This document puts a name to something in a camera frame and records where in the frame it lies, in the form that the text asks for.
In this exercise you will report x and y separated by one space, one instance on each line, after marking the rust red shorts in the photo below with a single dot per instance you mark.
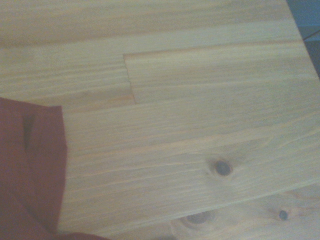
30 162

